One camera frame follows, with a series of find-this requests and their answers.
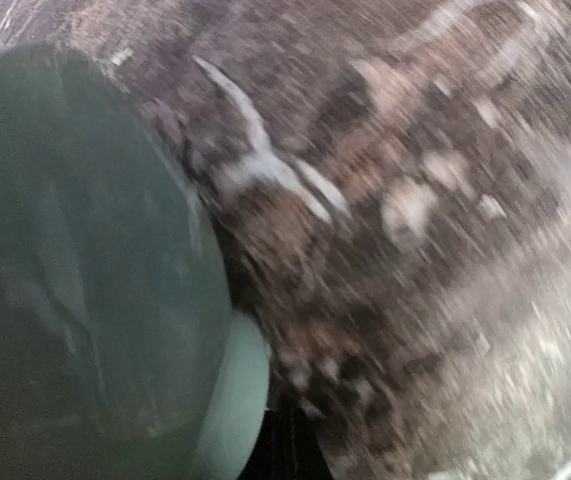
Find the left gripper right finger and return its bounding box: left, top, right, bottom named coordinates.
left=292, top=407, right=333, bottom=480

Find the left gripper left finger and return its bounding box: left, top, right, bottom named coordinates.
left=244, top=409, right=293, bottom=480

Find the green ceramic bowl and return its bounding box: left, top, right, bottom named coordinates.
left=0, top=45, right=269, bottom=479

